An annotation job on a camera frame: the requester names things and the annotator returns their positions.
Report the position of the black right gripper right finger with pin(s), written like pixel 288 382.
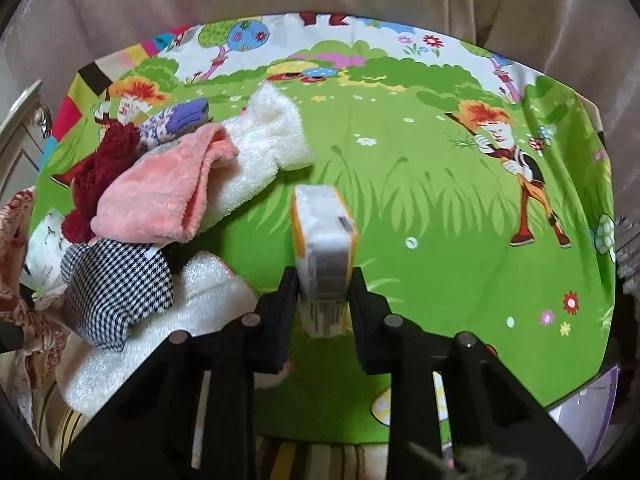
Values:
pixel 368 311

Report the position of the pink fleece cloth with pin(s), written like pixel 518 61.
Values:
pixel 163 197

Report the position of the striped beige blanket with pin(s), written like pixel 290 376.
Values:
pixel 57 425

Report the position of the white ornate cabinet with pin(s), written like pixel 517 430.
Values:
pixel 23 138

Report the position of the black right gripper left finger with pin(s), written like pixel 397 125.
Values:
pixel 277 312

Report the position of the black white checkered cloth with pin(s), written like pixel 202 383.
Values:
pixel 110 287

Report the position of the cream fluffy towel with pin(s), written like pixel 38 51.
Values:
pixel 270 138

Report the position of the beige satin curtain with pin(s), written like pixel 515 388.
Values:
pixel 591 45

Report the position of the dark red knitted item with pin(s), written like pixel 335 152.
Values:
pixel 116 153

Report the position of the pale green tissue pack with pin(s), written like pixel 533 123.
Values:
pixel 45 251

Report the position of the white fluffy mitten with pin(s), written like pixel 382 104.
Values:
pixel 208 296

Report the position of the green cartoon print cloth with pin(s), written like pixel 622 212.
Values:
pixel 481 190

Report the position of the purple floral sock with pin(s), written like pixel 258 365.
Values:
pixel 172 122

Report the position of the orange white tissue pack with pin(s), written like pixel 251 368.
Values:
pixel 325 239

